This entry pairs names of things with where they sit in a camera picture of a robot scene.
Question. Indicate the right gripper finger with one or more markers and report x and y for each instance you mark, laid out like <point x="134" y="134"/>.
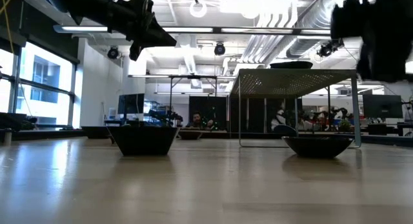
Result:
<point x="385" y="61"/>

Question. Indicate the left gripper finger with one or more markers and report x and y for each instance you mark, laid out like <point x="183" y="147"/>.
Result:
<point x="158" y="42"/>
<point x="159" y="33"/>

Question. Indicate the round black mini plate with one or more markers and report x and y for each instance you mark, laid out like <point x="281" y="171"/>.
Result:
<point x="317" y="148"/>
<point x="290" y="65"/>

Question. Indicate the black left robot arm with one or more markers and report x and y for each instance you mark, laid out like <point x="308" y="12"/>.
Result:
<point x="87" y="4"/>

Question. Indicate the background black robot arm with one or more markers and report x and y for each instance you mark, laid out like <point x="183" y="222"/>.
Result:
<point x="167" y="117"/>

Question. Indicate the oval black mini plate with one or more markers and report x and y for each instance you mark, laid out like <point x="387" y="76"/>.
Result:
<point x="190" y="135"/>

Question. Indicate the square black mini plate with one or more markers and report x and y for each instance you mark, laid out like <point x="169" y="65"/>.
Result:
<point x="143" y="140"/>

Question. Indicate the overhead light bar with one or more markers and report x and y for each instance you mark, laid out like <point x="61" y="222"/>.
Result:
<point x="193" y="29"/>

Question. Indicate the black computer monitor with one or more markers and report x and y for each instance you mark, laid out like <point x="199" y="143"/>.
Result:
<point x="130" y="104"/>
<point x="382" y="106"/>

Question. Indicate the small potted plant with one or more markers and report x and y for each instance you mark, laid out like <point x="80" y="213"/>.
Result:
<point x="345" y="124"/>

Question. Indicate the person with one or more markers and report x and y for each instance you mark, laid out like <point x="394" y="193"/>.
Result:
<point x="278" y="120"/>
<point x="197" y="119"/>

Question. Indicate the pale perforated metal shelf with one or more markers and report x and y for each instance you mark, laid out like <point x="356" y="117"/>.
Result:
<point x="290" y="82"/>

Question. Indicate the black partition panels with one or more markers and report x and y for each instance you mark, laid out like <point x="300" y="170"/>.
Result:
<point x="255" y="116"/>

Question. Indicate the dark rounded chair back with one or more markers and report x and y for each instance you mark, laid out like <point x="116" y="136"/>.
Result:
<point x="285" y="131"/>

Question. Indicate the dark equipment pile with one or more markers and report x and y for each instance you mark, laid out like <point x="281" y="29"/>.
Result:
<point x="14" y="122"/>

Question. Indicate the black ceiling camera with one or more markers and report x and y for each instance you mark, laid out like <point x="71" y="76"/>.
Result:
<point x="219" y="49"/>
<point x="113" y="53"/>

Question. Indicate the black metal frame rig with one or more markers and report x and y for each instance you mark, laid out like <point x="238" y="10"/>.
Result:
<point x="193" y="77"/>

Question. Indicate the black hanging camera cluster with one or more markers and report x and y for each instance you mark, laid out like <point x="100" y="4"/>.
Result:
<point x="329" y="49"/>

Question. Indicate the silver spiral ventilation duct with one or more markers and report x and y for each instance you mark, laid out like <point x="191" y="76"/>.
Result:
<point x="309" y="27"/>

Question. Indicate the small grey post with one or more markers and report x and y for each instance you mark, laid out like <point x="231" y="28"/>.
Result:
<point x="8" y="137"/>

